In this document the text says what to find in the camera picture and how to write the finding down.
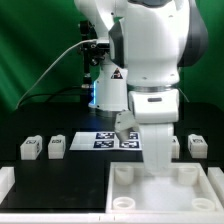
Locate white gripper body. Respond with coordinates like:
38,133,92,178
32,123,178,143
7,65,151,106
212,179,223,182
129,90,179,173

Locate white square tabletop part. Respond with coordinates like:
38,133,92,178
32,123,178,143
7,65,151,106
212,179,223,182
106,162,224,214

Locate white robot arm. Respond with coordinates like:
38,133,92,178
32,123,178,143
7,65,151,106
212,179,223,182
74,0,208,173

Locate white sheet with tags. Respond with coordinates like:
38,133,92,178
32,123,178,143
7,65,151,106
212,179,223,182
70,131,141,151

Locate white front obstacle bar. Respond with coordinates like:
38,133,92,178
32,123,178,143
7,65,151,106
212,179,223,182
0,213,224,224

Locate black cable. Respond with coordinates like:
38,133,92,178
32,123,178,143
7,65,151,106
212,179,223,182
18,86,90,108

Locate white right obstacle wall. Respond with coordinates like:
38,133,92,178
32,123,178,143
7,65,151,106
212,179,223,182
208,167,224,207

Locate white obstacle wall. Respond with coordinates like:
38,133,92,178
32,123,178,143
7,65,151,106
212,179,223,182
208,167,224,207
0,167,15,204

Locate black camera on stand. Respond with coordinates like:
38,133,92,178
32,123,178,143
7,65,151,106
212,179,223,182
79,20,109,85

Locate white cable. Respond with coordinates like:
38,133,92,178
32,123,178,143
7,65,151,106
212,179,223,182
14,38,98,110

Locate white left obstacle wall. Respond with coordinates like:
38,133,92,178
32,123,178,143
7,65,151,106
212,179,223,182
0,167,15,204

